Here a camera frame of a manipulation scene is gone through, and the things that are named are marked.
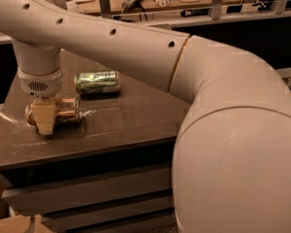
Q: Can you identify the orange soda can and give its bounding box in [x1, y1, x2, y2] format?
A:
[25, 97, 82, 126]

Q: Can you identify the grey drawer cabinet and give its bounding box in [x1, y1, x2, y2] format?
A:
[0, 49, 192, 233]

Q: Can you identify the cardboard box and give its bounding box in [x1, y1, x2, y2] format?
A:
[0, 216, 53, 233]

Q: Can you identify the right metal post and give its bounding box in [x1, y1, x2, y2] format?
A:
[210, 0, 223, 20]

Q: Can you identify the left metal post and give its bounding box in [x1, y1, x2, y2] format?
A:
[99, 0, 112, 18]

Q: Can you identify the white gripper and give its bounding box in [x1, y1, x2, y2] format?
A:
[17, 69, 62, 135]

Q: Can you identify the green soda can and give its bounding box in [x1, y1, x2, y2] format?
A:
[75, 70, 120, 95]

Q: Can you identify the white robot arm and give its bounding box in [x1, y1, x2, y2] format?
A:
[0, 0, 291, 233]

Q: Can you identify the metal post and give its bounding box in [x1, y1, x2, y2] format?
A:
[210, 0, 223, 20]
[99, 0, 112, 18]

